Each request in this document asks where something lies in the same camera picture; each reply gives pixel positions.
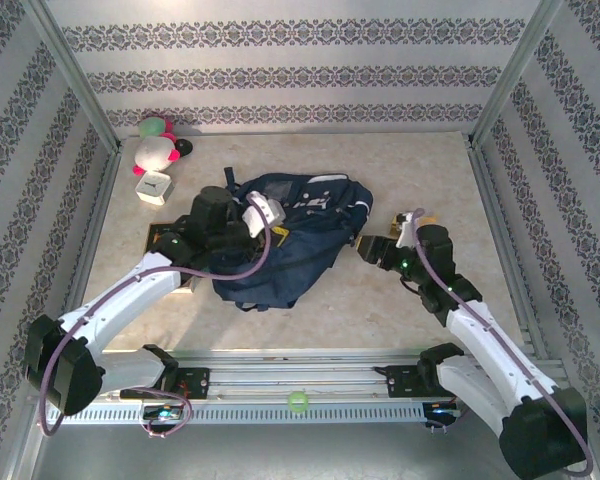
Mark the navy blue backpack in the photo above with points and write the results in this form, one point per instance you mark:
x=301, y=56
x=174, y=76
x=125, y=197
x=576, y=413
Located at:
x=300, y=260

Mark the beige wooden toy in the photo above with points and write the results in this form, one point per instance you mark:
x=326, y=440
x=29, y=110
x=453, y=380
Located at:
x=397, y=222

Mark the brown book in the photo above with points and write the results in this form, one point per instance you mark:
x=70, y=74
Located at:
x=160, y=234

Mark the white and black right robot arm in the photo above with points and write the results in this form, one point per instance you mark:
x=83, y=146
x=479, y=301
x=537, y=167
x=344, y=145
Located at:
x=485, y=340

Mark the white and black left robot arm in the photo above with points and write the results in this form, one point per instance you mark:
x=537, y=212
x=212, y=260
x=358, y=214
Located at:
x=130, y=285

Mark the white cube clock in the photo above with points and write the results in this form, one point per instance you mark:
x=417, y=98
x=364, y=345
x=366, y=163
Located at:
x=154, y=187

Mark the black round disc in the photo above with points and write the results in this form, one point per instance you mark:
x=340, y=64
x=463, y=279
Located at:
x=183, y=146

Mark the white pink green plush toy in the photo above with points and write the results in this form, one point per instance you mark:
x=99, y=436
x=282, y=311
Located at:
x=152, y=152

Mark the aluminium side rail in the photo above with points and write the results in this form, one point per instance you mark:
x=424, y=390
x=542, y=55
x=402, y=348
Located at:
x=97, y=235
x=505, y=250

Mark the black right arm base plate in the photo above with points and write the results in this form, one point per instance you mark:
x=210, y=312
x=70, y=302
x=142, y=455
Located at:
x=400, y=382

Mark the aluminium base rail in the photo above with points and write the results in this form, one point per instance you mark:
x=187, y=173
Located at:
x=290, y=380

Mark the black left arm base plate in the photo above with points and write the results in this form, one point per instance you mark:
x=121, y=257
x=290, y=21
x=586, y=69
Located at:
x=195, y=382

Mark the aluminium frame post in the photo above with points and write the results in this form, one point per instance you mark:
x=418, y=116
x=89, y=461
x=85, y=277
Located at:
x=75, y=75
x=515, y=75

